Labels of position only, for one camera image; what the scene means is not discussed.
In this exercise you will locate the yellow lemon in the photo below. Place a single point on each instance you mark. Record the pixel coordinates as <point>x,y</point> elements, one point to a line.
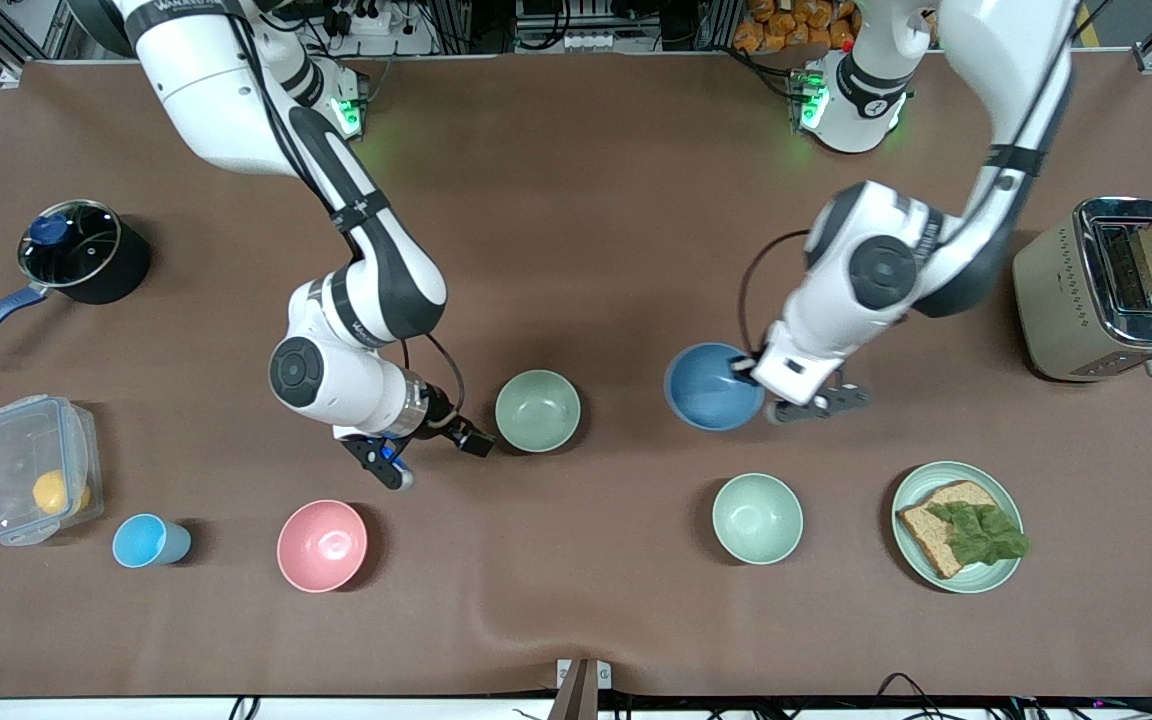
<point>54,492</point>

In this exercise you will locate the clear plastic food container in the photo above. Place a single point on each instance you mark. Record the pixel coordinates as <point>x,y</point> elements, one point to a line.
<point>16,460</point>

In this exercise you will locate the light green plate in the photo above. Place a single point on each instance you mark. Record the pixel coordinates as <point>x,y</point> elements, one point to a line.
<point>996,575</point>

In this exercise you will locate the blue bowl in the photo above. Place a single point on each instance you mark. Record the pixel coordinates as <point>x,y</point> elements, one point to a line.
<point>706,390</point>

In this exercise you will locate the sage green bowl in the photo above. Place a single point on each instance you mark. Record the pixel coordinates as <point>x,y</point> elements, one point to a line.
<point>538,410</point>

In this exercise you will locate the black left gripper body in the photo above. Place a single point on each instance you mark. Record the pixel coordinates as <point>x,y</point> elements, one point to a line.
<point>742,369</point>

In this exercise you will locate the pale mint green bowl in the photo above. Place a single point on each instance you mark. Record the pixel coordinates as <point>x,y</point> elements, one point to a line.
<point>758,518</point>

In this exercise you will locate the orange snack bags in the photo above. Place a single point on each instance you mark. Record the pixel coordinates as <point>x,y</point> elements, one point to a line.
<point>776,25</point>

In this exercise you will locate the beige chrome toaster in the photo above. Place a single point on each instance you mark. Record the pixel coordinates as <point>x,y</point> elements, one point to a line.
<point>1056,300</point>

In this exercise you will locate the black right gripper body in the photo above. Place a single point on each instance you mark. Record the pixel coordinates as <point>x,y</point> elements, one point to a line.
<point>448,424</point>

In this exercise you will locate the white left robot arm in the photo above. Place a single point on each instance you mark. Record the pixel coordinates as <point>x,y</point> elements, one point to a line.
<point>876,270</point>

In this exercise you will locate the green lettuce leaf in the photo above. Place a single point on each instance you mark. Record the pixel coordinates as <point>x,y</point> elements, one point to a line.
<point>981,535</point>

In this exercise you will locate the white power strip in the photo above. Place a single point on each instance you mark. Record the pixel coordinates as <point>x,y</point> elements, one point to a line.
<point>366,22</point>

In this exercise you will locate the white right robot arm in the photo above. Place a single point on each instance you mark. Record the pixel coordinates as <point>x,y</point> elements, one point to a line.
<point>376,270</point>

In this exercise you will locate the pink bowl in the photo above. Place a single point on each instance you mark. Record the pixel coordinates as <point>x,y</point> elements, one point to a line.
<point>321,545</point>

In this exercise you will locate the glass lid blue knob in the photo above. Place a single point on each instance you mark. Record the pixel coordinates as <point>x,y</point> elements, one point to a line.
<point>71,245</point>

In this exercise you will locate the grey metal table bracket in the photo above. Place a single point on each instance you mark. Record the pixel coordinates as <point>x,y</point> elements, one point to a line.
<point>581,690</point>

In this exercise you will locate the brown bread slice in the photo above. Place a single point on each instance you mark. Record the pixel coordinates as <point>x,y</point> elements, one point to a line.
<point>931,535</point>

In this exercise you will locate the blue plastic cup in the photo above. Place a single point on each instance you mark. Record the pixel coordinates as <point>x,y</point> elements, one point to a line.
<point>141,541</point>

